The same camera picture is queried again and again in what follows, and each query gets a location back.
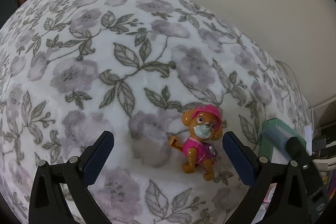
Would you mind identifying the brown pink puppy figure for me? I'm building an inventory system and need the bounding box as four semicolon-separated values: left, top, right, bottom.
169;105;223;181

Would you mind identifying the floral plush blanket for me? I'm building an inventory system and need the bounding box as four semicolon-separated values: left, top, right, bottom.
1;0;310;223

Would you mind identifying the teal rimmed white tray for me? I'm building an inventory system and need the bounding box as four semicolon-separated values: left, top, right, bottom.
259;118;306;164

